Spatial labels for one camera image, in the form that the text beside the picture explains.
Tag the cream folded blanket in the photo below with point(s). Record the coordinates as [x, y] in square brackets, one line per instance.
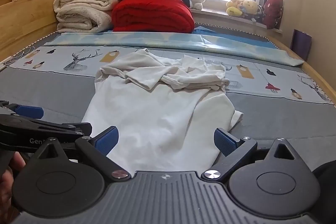
[78, 11]

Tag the red patterned cushion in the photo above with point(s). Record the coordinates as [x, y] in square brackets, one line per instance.
[273, 12]

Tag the white t-shirt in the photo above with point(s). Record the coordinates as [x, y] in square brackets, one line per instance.
[157, 113]

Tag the grey printed bed sheet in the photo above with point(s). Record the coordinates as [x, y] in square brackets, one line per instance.
[52, 87]

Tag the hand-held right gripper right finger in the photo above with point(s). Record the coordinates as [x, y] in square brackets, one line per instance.
[225, 144]

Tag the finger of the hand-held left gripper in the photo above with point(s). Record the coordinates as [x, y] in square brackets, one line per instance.
[60, 127]
[29, 111]

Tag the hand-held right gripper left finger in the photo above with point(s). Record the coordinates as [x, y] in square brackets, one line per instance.
[107, 141]

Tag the light blue folded blanket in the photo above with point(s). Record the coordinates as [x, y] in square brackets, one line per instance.
[157, 41]

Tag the red folded blanket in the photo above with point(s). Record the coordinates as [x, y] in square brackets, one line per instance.
[152, 16]

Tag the wooden bed frame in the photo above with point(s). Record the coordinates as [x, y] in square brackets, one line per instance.
[26, 16]

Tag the white window sill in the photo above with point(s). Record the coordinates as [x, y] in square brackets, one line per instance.
[215, 16]

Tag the person's left hand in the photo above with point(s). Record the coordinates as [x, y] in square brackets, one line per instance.
[8, 187]

